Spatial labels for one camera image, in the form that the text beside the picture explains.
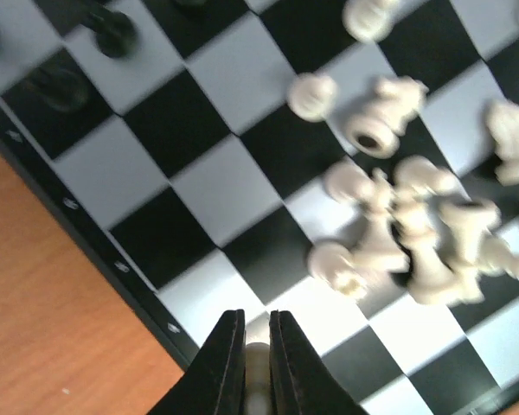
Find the black pawn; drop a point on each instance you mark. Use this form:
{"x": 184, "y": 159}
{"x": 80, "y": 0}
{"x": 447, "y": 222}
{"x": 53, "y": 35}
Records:
{"x": 114, "y": 32}
{"x": 61, "y": 89}

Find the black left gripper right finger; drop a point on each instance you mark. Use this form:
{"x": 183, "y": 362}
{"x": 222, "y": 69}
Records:
{"x": 301, "y": 383}

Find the white bishop lying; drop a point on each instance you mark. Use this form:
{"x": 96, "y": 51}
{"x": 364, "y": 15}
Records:
{"x": 377, "y": 249}

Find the white pawn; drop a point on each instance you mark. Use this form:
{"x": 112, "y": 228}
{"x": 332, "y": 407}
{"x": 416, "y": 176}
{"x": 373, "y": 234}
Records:
{"x": 258, "y": 384}
{"x": 311, "y": 97}
{"x": 426, "y": 178}
{"x": 369, "y": 21}
{"x": 347, "y": 183}

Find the black white chessboard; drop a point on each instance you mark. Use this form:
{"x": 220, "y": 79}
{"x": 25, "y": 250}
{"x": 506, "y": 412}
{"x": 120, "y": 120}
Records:
{"x": 194, "y": 187}

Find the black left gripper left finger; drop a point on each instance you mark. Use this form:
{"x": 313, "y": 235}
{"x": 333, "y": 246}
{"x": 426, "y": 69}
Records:
{"x": 215, "y": 381}

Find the white knight lying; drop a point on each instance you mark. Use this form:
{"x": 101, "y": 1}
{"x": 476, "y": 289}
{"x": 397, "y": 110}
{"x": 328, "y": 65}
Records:
{"x": 377, "y": 128}

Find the white king lying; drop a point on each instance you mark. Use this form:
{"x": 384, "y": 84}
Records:
{"x": 431, "y": 282}

